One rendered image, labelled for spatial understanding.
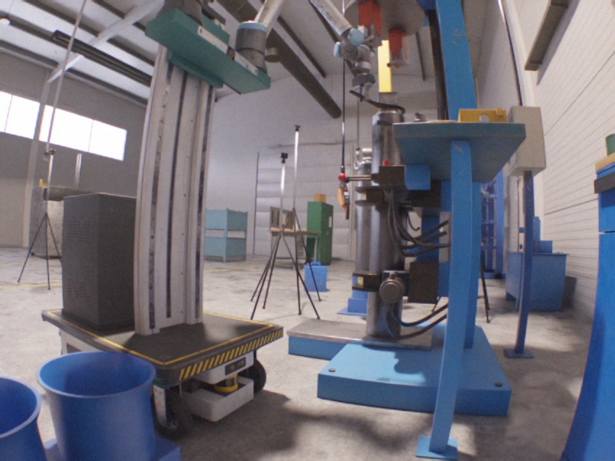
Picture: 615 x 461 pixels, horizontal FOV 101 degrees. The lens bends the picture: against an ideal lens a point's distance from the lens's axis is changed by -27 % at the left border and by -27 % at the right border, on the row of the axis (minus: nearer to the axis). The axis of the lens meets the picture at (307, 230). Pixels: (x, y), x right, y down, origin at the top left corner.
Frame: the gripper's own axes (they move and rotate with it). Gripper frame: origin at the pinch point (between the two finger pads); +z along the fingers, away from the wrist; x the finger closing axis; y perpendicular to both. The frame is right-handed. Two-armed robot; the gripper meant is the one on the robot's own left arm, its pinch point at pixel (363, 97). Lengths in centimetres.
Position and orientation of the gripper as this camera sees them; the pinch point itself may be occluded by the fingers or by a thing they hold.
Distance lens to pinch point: 204.0
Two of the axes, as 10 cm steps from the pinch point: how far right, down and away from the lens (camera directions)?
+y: 7.1, 0.5, 7.0
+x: -7.0, 0.0, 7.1
